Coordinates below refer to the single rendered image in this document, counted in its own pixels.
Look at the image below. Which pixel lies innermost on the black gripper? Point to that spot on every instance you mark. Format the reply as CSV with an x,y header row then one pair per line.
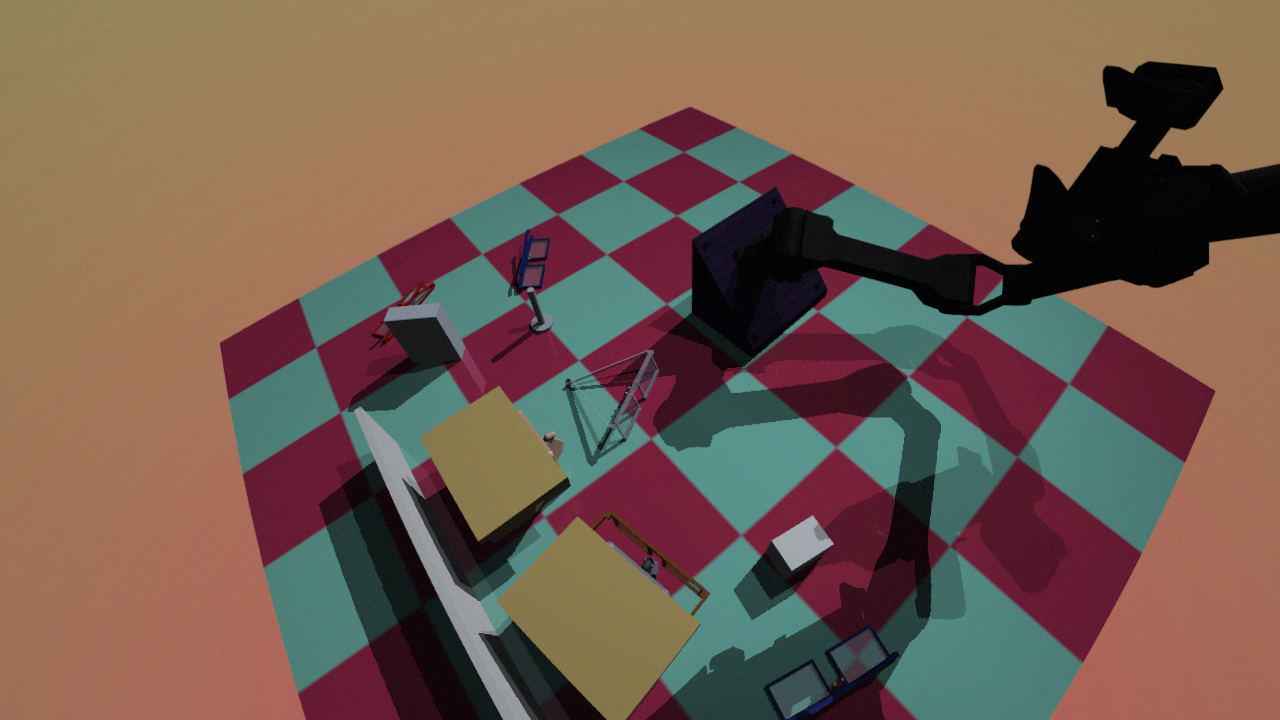
x,y
1056,230

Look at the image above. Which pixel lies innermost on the dark grey rectangular panel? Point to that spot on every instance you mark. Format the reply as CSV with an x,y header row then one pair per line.
x,y
504,683

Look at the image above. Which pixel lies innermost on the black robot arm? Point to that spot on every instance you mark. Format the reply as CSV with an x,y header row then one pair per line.
x,y
1193,206

